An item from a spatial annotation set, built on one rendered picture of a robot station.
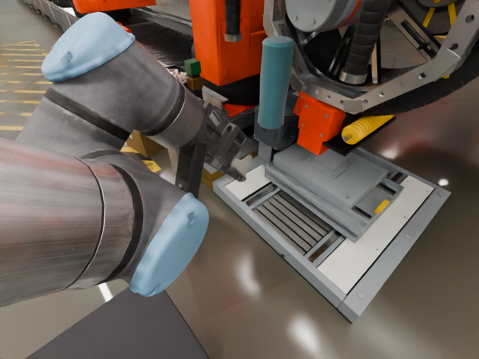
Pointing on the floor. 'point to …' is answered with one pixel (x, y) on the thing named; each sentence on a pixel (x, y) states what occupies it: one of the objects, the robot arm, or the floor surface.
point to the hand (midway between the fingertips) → (239, 179)
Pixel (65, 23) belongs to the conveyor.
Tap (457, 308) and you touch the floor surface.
